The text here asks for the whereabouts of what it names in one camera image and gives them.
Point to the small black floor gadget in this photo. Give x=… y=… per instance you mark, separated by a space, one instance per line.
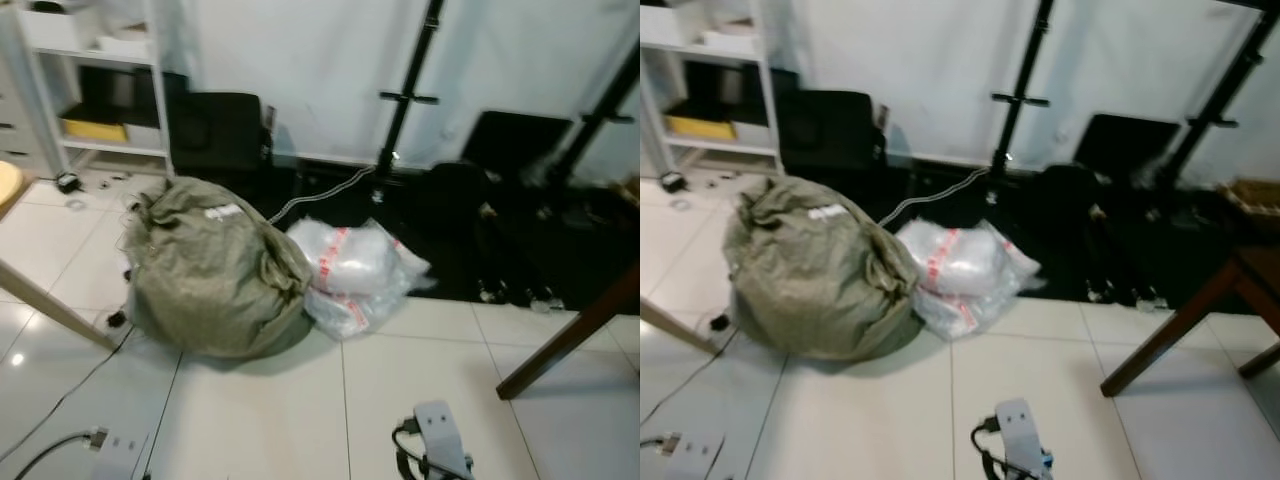
x=673 y=182
x=68 y=183

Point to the dark brown wooden table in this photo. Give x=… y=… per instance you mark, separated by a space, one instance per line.
x=1180 y=325
x=570 y=335

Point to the yellow box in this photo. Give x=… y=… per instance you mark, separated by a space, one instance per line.
x=95 y=130
x=700 y=128

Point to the black slanted stand pole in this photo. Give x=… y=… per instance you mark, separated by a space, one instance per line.
x=600 y=118
x=1215 y=120

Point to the black bag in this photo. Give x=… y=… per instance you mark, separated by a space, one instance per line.
x=520 y=140
x=1125 y=145

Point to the green woven sack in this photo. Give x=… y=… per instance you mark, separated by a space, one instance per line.
x=815 y=280
x=215 y=275

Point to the white shelf unit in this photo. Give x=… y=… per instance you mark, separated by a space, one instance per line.
x=768 y=90
x=158 y=90

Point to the black stand pole with crossbar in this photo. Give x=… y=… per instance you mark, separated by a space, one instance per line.
x=1019 y=98
x=407 y=98

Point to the clear plastic bag red print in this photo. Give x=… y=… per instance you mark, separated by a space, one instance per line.
x=960 y=265
x=355 y=265

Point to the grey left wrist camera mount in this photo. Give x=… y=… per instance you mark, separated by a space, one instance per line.
x=120 y=455
x=695 y=455

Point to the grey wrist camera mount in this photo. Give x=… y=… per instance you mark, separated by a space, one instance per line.
x=1020 y=430
x=120 y=455
x=440 y=430
x=695 y=455

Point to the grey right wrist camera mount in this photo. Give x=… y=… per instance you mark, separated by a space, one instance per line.
x=1020 y=430
x=440 y=430

